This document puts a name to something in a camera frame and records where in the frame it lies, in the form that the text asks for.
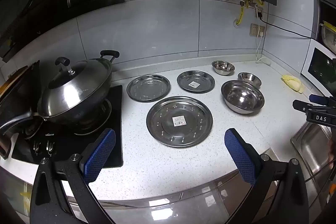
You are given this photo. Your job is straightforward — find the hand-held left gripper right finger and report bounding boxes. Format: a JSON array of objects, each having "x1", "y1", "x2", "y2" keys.
[{"x1": 224, "y1": 128, "x2": 310, "y2": 224}]

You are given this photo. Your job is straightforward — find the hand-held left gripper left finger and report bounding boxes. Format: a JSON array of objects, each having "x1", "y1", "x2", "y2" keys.
[{"x1": 29, "y1": 128, "x2": 116, "y2": 224}]

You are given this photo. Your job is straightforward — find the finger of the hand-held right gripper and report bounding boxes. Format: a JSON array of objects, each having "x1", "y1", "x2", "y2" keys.
[
  {"x1": 309, "y1": 94, "x2": 336, "y2": 107},
  {"x1": 293, "y1": 100, "x2": 317, "y2": 114}
]

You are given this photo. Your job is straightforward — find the small flared steel bowl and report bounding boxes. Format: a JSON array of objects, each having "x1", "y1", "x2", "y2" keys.
[{"x1": 238, "y1": 72, "x2": 262, "y2": 88}]

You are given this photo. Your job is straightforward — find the large steel bowl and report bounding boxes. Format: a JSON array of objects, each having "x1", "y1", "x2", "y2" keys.
[{"x1": 221, "y1": 80, "x2": 265, "y2": 115}]

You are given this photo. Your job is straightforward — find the yellow cloth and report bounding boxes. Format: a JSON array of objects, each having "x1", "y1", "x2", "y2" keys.
[{"x1": 282, "y1": 75, "x2": 306, "y2": 94}]

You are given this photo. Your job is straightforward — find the steel sink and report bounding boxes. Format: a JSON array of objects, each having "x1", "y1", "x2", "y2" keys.
[{"x1": 290, "y1": 123, "x2": 336, "y2": 214}]

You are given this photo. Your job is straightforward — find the black gas stove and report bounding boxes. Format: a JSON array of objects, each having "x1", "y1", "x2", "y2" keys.
[{"x1": 12, "y1": 85, "x2": 124, "y2": 168}]

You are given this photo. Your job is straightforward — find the white microwave oven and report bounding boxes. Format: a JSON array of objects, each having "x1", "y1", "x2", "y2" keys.
[{"x1": 301, "y1": 44, "x2": 336, "y2": 99}]

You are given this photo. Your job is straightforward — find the steel wok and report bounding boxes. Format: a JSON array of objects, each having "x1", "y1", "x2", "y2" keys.
[{"x1": 37, "y1": 50, "x2": 120, "y2": 126}]

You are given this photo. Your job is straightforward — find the large steel plate with label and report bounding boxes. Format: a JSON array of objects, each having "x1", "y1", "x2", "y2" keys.
[{"x1": 146, "y1": 96, "x2": 213, "y2": 148}]

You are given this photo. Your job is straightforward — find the steel wok lid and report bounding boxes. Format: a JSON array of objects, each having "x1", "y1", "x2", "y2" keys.
[{"x1": 42, "y1": 57, "x2": 112, "y2": 112}]

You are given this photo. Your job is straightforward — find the medium steel plate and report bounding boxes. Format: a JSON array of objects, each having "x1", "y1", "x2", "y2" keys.
[{"x1": 126, "y1": 74, "x2": 171, "y2": 102}]

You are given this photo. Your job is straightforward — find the small round steel bowl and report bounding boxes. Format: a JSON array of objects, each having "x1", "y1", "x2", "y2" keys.
[{"x1": 212, "y1": 60, "x2": 235, "y2": 75}]

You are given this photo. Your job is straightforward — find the small steel plate with label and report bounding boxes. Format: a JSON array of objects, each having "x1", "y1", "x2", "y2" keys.
[{"x1": 177, "y1": 70, "x2": 215, "y2": 94}]

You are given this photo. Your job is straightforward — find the black frying pan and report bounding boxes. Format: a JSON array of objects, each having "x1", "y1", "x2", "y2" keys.
[{"x1": 0, "y1": 61, "x2": 44, "y2": 138}]

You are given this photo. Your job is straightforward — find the white power cable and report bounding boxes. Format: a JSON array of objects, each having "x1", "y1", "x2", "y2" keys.
[{"x1": 255, "y1": 26, "x2": 271, "y2": 65}]

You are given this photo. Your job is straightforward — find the black power cable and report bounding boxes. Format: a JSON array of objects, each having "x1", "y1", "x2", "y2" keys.
[{"x1": 259, "y1": 13, "x2": 317, "y2": 40}]

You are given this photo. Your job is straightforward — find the beige wall outlet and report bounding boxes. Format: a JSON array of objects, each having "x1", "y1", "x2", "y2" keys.
[{"x1": 250, "y1": 23, "x2": 266, "y2": 37}]

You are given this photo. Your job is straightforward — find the yellow gas hose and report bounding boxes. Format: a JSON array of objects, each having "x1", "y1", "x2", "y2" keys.
[{"x1": 236, "y1": 0, "x2": 246, "y2": 26}]

